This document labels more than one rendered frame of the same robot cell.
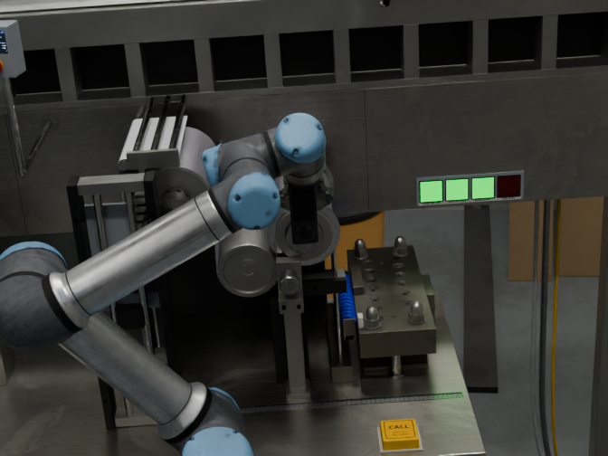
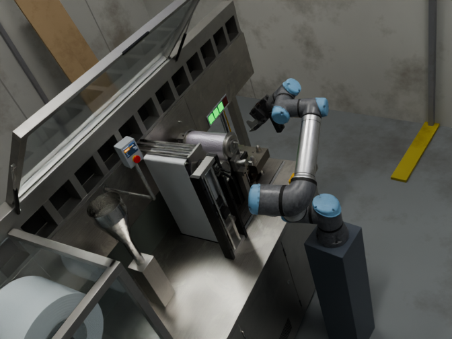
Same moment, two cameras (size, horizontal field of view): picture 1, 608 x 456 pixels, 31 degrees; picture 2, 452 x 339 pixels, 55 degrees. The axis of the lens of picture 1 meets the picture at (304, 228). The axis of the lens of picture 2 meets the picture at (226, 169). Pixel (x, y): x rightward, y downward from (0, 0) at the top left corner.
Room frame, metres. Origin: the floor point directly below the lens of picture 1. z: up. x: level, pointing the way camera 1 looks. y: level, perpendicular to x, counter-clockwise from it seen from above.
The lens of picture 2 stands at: (0.83, 1.42, 2.52)
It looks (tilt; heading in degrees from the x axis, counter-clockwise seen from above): 37 degrees down; 311
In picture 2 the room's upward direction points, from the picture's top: 20 degrees counter-clockwise
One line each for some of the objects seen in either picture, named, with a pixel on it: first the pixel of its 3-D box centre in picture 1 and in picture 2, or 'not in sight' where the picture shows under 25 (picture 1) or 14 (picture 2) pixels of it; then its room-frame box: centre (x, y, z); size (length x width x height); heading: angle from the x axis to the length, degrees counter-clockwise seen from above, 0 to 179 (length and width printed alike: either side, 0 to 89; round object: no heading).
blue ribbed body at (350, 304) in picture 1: (346, 299); not in sight; (2.11, -0.08, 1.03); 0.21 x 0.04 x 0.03; 0
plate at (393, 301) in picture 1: (388, 298); (233, 157); (2.15, -0.18, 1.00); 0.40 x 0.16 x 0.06; 0
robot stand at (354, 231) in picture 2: not in sight; (343, 290); (1.45, 0.17, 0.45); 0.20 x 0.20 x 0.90; 81
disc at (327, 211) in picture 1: (303, 232); (230, 146); (1.99, 0.00, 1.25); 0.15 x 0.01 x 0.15; 90
